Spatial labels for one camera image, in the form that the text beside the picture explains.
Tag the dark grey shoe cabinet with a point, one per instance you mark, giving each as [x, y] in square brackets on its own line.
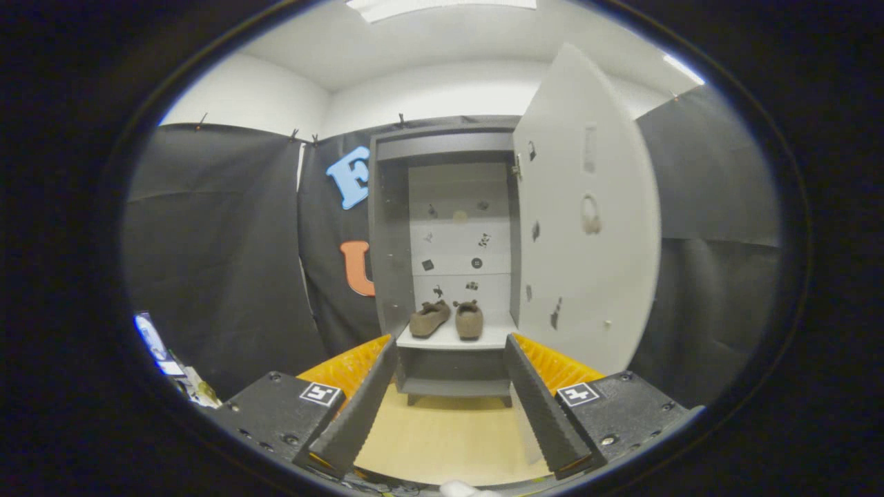
[390, 241]

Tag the brown fuzzy shoe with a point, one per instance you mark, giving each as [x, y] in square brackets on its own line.
[469, 321]
[428, 321]

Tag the light grey shoe cabinet door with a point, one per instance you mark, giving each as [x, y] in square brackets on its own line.
[587, 276]

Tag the blue and white screen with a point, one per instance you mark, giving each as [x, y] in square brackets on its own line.
[152, 338]

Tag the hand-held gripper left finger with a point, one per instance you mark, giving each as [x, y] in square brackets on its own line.
[356, 414]

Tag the black backdrop cloth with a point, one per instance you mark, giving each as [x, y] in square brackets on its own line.
[221, 241]

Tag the long ceiling light panel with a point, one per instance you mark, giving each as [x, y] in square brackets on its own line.
[442, 7]

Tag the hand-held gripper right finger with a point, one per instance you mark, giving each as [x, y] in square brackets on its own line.
[545, 414]

